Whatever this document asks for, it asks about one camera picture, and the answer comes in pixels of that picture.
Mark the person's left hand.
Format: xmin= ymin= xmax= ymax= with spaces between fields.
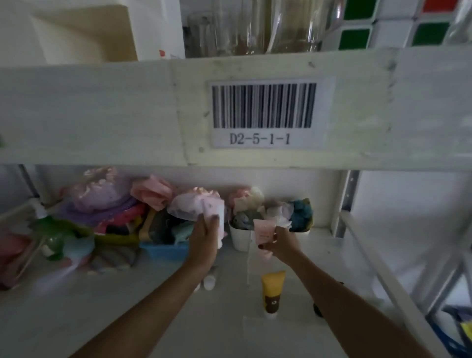
xmin=186 ymin=213 xmax=221 ymax=268

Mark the person's right hand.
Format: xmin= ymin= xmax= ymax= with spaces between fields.
xmin=257 ymin=227 xmax=302 ymax=263

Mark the white cosmetic tube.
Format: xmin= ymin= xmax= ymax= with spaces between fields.
xmin=204 ymin=200 xmax=226 ymax=248

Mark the pink cosmetic tube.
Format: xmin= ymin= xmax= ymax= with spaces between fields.
xmin=253 ymin=219 xmax=278 ymax=259

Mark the person's right forearm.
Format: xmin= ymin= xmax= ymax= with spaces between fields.
xmin=282 ymin=250 xmax=436 ymax=358

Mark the person's left forearm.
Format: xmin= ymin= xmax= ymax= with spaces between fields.
xmin=69 ymin=257 xmax=219 ymax=358

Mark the white plastic container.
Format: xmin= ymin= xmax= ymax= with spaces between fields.
xmin=228 ymin=218 xmax=256 ymax=252

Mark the pink white fabric bundle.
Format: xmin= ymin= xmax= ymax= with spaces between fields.
xmin=167 ymin=188 xmax=222 ymax=222

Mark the cream pink fabric bundle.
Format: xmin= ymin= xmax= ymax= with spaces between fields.
xmin=228 ymin=186 xmax=266 ymax=216

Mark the yellow cosmetic tube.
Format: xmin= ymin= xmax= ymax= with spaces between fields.
xmin=261 ymin=271 xmax=287 ymax=320

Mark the teal fluffy fabric bundle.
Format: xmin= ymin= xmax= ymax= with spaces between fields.
xmin=289 ymin=199 xmax=314 ymax=233

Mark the blue plastic basket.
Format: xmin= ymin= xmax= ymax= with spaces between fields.
xmin=139 ymin=236 xmax=192 ymax=259

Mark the white metal shelf upright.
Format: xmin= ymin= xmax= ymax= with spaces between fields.
xmin=331 ymin=170 xmax=361 ymax=238

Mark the purple fabric bundle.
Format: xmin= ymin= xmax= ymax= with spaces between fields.
xmin=59 ymin=167 xmax=130 ymax=223

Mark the white barcode label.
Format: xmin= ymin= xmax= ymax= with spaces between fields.
xmin=207 ymin=76 xmax=337 ymax=150

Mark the white shelf beam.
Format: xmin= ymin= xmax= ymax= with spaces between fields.
xmin=0 ymin=45 xmax=472 ymax=172

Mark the green spray bottle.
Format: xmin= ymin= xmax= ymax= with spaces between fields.
xmin=31 ymin=198 xmax=76 ymax=261

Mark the clear drinking glass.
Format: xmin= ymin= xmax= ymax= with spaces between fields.
xmin=185 ymin=10 xmax=238 ymax=58

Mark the blue bag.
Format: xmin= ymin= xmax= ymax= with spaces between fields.
xmin=429 ymin=305 xmax=472 ymax=358

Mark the clear glass jar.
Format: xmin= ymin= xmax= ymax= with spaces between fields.
xmin=236 ymin=0 xmax=344 ymax=54

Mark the cream cardboard box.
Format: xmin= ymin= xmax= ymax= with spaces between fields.
xmin=0 ymin=0 xmax=186 ymax=66

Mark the white puzzle cube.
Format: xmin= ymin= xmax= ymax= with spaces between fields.
xmin=322 ymin=0 xmax=419 ymax=51
xmin=407 ymin=0 xmax=472 ymax=48

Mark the white metal rack rail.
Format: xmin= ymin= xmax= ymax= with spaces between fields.
xmin=339 ymin=210 xmax=452 ymax=358

